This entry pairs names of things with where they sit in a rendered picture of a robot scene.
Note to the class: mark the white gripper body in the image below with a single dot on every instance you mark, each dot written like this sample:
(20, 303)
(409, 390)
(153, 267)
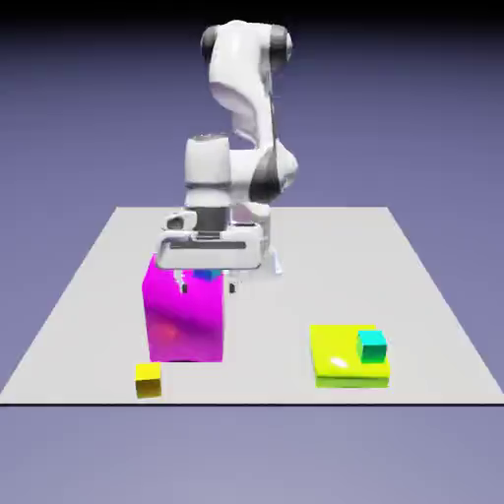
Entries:
(212, 256)

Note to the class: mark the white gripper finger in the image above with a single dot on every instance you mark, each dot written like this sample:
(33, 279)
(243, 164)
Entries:
(182, 282)
(232, 285)

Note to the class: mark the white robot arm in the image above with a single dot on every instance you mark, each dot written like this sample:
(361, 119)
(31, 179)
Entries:
(240, 90)

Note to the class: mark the small blue cube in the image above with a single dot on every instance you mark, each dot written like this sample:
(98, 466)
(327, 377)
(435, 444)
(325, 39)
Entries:
(205, 274)

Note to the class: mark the small yellow cube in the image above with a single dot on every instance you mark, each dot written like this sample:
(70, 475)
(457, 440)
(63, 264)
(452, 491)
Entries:
(148, 380)

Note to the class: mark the small cyan cube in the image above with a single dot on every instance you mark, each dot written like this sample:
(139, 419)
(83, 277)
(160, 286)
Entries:
(371, 346)

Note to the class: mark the large magenta box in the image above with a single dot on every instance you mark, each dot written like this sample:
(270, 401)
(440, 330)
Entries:
(185, 315)

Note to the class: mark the large yellow-green box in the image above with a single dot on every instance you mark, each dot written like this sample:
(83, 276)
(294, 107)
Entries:
(346, 358)

